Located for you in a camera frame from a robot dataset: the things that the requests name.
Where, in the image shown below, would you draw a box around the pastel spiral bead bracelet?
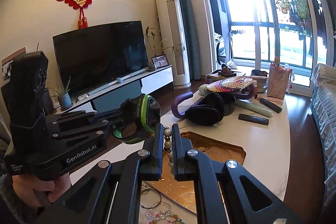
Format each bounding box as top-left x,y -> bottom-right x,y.
144,200 -> 186,224

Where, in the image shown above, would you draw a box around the large cream bead bracelet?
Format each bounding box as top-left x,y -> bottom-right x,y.
163,126 -> 176,175

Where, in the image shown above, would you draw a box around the green black bangle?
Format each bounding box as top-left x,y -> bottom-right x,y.
111,94 -> 161,144

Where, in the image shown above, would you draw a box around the person's left hand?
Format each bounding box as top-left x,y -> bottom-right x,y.
12,173 -> 71,209

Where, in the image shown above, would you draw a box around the small potted aloe plant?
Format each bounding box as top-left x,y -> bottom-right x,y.
51,78 -> 72,111

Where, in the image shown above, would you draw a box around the golden metal tray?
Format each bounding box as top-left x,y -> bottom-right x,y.
148,124 -> 246,218

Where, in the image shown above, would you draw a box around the black flat television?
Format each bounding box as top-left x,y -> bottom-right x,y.
53,21 -> 148,96

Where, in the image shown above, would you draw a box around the white stick on cabinet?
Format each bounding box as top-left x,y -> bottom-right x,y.
86,67 -> 147,96

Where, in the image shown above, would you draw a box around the black remote control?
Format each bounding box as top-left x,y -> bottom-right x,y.
238,113 -> 269,126
259,98 -> 282,113

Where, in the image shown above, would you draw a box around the black fuzzy earmuffs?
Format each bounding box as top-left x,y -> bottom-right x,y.
185,92 -> 236,126

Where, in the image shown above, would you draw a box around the light green rolled tube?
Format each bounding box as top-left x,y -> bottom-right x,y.
235,100 -> 273,118

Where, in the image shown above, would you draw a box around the white grey tv cabinet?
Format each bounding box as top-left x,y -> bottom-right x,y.
65,65 -> 173,112

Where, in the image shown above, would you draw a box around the framed photo on cabinet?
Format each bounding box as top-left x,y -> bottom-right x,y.
151,54 -> 169,69

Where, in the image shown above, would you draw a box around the pink paper gift bag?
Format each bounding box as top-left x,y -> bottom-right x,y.
267,56 -> 293,100

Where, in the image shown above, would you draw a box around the grey quilted sofa cover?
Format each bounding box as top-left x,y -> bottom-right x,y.
310,63 -> 335,207

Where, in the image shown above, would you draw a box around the white tower air conditioner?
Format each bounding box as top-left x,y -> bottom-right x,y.
156,0 -> 191,89

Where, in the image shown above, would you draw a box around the thin black hair tie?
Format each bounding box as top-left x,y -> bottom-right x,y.
139,184 -> 162,210

